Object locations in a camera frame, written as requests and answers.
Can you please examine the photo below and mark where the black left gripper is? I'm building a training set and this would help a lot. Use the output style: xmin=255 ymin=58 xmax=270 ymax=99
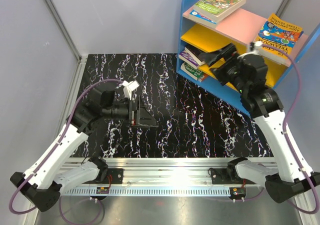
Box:
xmin=102 ymin=94 xmax=159 ymax=128

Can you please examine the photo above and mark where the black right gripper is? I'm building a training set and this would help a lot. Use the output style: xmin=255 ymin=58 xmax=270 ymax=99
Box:
xmin=199 ymin=43 xmax=248 ymax=94

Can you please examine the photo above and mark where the dark navy paperback book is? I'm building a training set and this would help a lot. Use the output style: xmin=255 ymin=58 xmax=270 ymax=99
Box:
xmin=184 ymin=44 xmax=205 ymax=66

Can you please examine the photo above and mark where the dark green book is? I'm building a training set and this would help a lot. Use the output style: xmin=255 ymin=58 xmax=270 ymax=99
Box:
xmin=180 ymin=62 xmax=204 ymax=82

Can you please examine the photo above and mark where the purple treehouse book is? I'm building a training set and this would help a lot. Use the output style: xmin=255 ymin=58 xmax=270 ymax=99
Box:
xmin=178 ymin=50 xmax=200 ymax=70

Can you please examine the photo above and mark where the light blue 26-storey treehouse book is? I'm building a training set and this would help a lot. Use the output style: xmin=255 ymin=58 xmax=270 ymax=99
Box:
xmin=192 ymin=0 xmax=220 ymax=23

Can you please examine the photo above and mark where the green 65-storey treehouse book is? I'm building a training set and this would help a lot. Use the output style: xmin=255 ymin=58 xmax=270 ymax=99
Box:
xmin=193 ymin=0 xmax=247 ymax=23

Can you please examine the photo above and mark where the yellow 130-storey treehouse book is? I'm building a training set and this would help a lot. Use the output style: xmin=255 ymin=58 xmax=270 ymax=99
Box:
xmin=254 ymin=13 xmax=304 ymax=65

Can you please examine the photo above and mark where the orange cartoon book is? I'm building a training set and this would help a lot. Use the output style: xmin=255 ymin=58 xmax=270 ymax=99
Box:
xmin=199 ymin=73 xmax=208 ymax=82

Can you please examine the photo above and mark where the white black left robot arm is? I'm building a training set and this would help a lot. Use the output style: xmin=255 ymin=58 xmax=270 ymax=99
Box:
xmin=8 ymin=78 xmax=158 ymax=215

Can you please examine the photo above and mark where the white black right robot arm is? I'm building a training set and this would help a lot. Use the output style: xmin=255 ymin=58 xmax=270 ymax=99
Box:
xmin=199 ymin=41 xmax=320 ymax=214

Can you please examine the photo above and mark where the colourful wooden bookshelf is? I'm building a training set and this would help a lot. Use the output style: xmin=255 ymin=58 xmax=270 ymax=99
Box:
xmin=175 ymin=0 xmax=320 ymax=118

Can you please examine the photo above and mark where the aluminium rail frame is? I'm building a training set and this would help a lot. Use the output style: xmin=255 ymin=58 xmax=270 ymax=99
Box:
xmin=23 ymin=54 xmax=320 ymax=225

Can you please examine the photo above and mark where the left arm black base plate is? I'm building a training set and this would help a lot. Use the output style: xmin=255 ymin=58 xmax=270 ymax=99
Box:
xmin=94 ymin=168 xmax=124 ymax=185

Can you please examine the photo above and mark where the slotted grey cable duct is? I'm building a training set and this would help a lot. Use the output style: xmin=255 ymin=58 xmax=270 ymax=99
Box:
xmin=65 ymin=186 xmax=231 ymax=197

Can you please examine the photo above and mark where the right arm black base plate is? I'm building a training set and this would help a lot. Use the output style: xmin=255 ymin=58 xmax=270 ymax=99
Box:
xmin=207 ymin=167 xmax=244 ymax=185

